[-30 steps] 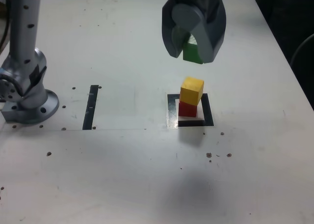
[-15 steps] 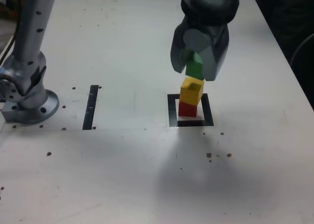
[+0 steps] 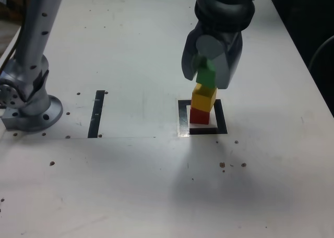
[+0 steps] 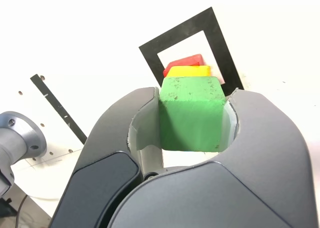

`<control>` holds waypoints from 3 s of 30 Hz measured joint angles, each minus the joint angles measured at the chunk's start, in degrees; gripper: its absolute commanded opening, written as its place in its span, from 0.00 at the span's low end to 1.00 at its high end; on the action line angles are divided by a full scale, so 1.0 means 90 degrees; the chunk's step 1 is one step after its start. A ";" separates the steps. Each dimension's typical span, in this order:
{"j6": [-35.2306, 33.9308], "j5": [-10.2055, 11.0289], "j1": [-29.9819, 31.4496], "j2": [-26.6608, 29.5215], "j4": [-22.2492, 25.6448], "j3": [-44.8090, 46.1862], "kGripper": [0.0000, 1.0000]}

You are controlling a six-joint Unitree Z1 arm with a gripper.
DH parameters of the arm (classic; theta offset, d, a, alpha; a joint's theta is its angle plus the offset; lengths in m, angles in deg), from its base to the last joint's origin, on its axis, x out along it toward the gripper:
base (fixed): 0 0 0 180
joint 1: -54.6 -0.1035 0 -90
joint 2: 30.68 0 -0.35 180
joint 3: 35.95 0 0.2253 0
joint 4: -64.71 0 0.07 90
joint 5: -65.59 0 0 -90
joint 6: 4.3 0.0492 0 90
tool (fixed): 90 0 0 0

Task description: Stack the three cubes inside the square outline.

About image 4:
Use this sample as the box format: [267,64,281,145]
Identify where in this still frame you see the green cube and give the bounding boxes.
[158,75,226,153]

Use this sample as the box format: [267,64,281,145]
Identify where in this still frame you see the yellow cube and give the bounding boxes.
[166,65,212,78]

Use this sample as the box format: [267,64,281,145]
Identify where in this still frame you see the black tape square outline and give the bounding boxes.
[138,6,245,97]

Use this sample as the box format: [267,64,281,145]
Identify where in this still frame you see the thin dark floor cable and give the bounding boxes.
[14,193,29,228]

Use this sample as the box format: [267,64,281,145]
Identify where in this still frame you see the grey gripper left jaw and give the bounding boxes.
[48,86,166,228]

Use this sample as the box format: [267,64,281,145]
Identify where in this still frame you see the red cube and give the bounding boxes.
[162,53,205,77]

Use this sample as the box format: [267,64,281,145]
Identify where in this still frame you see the black tape strip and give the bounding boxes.
[29,74,88,145]

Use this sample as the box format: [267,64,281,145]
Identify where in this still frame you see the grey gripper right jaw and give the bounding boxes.
[107,87,318,228]

